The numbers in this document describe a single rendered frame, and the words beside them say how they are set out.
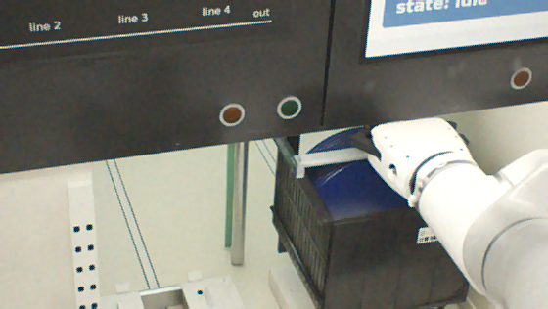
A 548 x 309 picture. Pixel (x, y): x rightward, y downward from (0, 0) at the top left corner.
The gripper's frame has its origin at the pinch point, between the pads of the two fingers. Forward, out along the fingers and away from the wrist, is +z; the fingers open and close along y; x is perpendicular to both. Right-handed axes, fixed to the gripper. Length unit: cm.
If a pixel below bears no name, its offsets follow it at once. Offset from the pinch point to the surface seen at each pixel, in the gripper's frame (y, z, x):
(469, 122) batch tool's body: 15.2, 5.1, -6.6
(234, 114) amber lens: -29.5, -30.4, 21.6
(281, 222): -10.6, 6.7, -20.3
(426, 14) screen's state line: -13.1, -30.1, 28.9
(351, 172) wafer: -3.5, 0.9, -9.2
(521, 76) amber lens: -2.8, -30.4, 21.9
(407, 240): 0.1, -9.8, -12.8
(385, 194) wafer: 1.8, 1.0, -13.6
